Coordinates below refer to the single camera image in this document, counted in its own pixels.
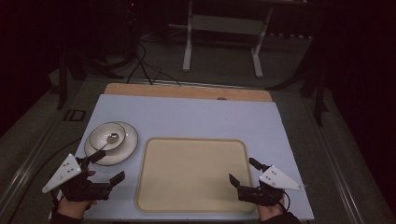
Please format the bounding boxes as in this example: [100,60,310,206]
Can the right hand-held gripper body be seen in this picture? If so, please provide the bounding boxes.
[237,165,304,207]

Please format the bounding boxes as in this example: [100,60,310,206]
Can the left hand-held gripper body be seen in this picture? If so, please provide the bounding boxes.
[41,153,112,203]

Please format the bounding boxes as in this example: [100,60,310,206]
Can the metal spoon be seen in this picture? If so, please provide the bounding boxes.
[92,133,120,154]

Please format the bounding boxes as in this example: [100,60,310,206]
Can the person's right hand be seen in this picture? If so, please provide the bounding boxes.
[256,201,286,222]

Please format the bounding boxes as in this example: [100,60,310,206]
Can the person's left hand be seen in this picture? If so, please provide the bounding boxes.
[56,168,98,220]

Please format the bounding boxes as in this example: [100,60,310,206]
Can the white plate with dark rim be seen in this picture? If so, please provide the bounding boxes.
[83,120,139,167]

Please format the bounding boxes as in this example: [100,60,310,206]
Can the beige tray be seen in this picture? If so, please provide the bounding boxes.
[134,136,257,215]

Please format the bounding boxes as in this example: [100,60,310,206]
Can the black floor box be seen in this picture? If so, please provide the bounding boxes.
[64,108,87,123]

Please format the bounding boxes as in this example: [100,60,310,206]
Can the light blue table mat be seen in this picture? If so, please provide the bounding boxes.
[49,93,315,222]

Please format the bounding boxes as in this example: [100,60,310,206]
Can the black stand leg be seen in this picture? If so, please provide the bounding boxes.
[313,69,330,128]

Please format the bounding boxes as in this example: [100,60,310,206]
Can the white metal stand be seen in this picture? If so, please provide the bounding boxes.
[181,0,276,79]

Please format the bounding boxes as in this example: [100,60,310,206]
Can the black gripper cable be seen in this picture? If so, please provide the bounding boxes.
[278,189,292,214]

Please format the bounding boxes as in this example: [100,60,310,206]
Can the black floor cables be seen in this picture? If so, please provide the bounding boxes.
[125,41,182,87]

